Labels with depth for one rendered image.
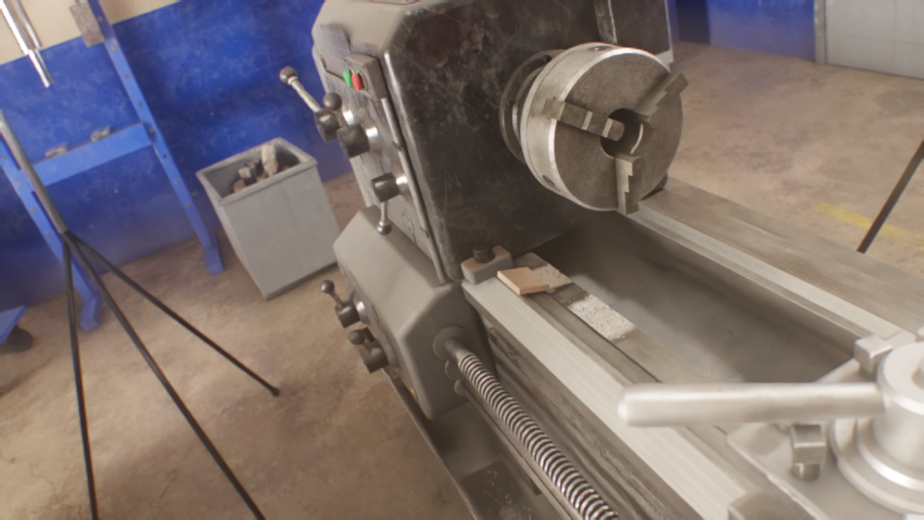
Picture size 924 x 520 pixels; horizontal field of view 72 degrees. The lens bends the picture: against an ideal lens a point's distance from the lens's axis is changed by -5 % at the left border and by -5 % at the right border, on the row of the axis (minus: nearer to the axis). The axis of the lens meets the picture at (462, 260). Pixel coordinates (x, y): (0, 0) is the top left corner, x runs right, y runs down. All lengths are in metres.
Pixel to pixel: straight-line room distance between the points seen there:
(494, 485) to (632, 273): 0.52
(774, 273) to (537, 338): 0.38
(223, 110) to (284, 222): 1.39
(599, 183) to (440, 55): 0.33
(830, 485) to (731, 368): 0.71
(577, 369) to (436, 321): 0.39
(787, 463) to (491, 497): 1.04
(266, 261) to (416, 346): 1.98
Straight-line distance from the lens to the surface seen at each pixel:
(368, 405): 2.42
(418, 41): 1.10
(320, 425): 2.44
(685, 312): 1.26
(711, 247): 1.22
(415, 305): 1.28
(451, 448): 1.56
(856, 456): 0.45
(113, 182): 4.48
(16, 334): 4.16
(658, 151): 1.11
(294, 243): 3.22
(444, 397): 1.39
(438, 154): 1.14
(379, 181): 1.20
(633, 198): 1.08
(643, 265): 1.42
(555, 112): 0.98
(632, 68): 1.05
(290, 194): 3.15
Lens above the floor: 1.47
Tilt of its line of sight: 29 degrees down
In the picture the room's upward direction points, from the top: 17 degrees counter-clockwise
